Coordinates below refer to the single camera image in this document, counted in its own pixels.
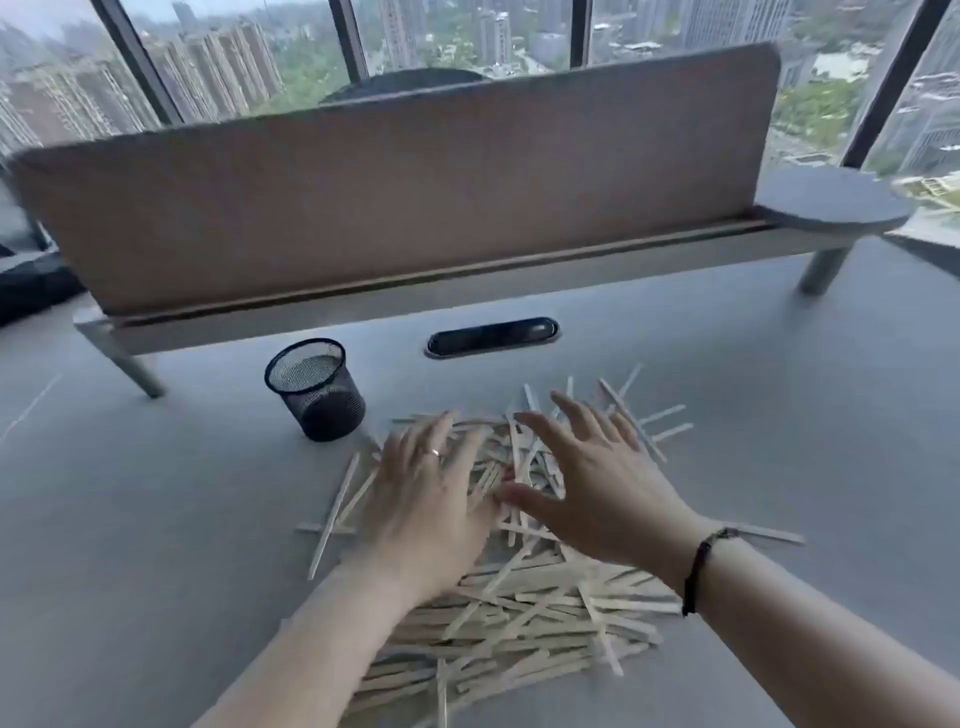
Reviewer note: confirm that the dark window frame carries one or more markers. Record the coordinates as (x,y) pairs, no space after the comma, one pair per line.
(140,60)

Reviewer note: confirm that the person's left forearm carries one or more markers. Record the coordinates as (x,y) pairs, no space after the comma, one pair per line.
(315,652)

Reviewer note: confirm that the pile of wooden sticks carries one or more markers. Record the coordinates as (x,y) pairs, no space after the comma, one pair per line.
(525,600)

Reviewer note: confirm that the person's left hand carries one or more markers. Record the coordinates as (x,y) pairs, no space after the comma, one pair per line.
(420,510)

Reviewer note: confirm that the grey desk shelf riser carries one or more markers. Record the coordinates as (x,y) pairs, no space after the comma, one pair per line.
(832,199)

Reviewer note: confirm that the pink desk divider panel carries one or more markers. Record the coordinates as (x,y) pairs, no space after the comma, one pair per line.
(412,195)

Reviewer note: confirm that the black mesh pen cup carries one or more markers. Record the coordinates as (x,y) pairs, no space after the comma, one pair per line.
(322,412)

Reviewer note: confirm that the person's right hand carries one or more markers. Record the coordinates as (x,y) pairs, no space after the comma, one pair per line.
(615,502)

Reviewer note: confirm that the person's right forearm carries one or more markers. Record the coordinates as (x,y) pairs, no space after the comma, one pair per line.
(810,645)

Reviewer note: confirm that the dark chair backrest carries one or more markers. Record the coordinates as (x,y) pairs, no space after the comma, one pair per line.
(405,84)

